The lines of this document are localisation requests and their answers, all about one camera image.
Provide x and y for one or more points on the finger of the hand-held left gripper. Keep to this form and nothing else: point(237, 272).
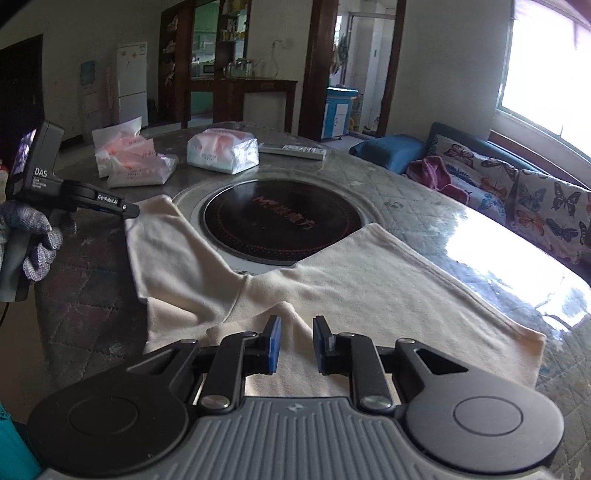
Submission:
point(102, 200)

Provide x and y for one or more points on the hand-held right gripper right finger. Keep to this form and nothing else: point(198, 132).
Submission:
point(318, 345)

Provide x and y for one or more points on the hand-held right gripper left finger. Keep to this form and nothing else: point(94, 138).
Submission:
point(275, 345)

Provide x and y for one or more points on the white remote in plastic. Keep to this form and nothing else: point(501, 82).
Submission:
point(292, 150)

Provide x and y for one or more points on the glass jars on counter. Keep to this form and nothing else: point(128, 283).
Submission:
point(238, 67)

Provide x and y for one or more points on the bright window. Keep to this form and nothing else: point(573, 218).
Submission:
point(549, 69)

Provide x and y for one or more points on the dark wooden counter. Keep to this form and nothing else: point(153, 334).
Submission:
point(258, 94)

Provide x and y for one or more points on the clear bag of pink tissues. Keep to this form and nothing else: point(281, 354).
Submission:
point(121, 147)
point(143, 170)

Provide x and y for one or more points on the teal cloth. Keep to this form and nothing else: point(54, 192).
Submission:
point(16, 443)

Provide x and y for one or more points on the round black induction cooktop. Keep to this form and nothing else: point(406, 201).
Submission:
point(281, 221)

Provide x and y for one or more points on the purple cloth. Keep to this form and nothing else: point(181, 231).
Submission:
point(436, 174)

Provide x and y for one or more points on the blue pillow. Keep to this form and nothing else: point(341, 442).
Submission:
point(388, 150)

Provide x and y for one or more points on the dark wooden door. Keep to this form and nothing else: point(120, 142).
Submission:
point(21, 92)

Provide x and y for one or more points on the person's left hand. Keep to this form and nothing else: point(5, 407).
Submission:
point(38, 240)

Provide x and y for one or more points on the large white tissue pack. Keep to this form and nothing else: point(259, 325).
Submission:
point(222, 150)

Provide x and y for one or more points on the white refrigerator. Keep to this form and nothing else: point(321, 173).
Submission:
point(132, 83)

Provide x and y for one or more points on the blue and white cabinet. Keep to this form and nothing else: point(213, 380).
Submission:
point(337, 113)

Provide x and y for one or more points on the dark wooden shelf unit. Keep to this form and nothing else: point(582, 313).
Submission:
point(174, 64)

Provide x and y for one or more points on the pink curtain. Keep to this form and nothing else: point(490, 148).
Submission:
point(551, 25)

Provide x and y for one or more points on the cream pants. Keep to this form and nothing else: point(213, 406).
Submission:
point(351, 300)

